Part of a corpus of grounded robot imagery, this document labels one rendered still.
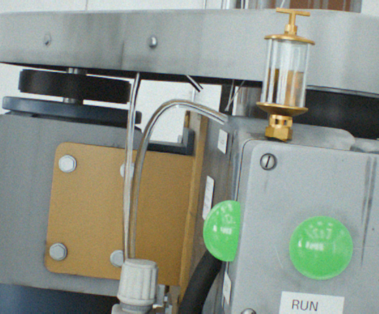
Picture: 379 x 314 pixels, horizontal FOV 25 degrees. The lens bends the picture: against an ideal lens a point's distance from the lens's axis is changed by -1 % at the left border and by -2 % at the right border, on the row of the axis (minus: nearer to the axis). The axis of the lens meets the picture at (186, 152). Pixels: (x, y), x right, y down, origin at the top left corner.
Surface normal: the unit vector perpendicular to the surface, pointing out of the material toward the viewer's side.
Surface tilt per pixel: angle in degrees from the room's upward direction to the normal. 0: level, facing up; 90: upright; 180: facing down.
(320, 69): 90
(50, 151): 90
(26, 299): 91
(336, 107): 90
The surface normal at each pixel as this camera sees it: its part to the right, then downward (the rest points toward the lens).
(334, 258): 0.27, 0.23
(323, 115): -0.26, 0.02
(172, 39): -0.74, -0.05
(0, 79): 0.04, 0.06
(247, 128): 0.13, -0.89
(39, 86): -0.49, -0.01
